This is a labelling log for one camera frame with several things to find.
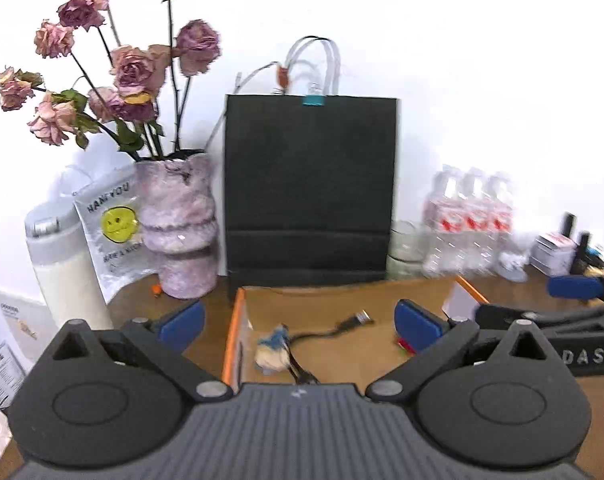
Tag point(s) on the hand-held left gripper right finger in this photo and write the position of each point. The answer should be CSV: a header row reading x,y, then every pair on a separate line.
x,y
416,327

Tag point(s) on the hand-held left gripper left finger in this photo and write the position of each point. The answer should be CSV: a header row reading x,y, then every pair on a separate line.
x,y
182,327

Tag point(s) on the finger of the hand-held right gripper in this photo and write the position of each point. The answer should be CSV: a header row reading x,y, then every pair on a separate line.
x,y
511,317
574,287

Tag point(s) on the orange-edged cardboard box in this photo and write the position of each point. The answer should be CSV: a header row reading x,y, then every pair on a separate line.
x,y
322,310

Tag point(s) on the wooden desktop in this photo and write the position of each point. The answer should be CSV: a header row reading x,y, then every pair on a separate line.
x,y
132,297

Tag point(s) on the small red object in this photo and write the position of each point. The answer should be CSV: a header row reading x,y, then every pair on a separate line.
x,y
405,346

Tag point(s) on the small white carton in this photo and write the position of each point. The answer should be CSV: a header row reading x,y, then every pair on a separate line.
x,y
551,255

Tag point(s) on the clear glass cup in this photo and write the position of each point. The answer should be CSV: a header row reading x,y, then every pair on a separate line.
x,y
406,250

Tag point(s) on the blue and white toy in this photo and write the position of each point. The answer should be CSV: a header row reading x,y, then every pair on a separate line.
x,y
272,350

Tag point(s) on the red-label water bottle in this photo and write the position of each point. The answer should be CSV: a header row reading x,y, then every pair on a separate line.
x,y
500,220
441,220
474,222

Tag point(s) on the pink fuzzy vase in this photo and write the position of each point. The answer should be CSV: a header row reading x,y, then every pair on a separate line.
x,y
177,220

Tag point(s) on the clear smiley face plastic bag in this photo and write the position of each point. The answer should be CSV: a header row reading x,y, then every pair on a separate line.
x,y
114,225

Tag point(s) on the white insulated bottle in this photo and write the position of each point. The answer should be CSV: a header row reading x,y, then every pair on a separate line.
x,y
67,280

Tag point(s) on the papers and booklets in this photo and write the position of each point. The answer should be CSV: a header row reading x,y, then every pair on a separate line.
x,y
22,320

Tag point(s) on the black paper bag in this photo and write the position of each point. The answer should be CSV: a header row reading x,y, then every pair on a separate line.
x,y
312,185

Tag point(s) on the dried pink rose bouquet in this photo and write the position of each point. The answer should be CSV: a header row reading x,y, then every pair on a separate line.
x,y
132,67

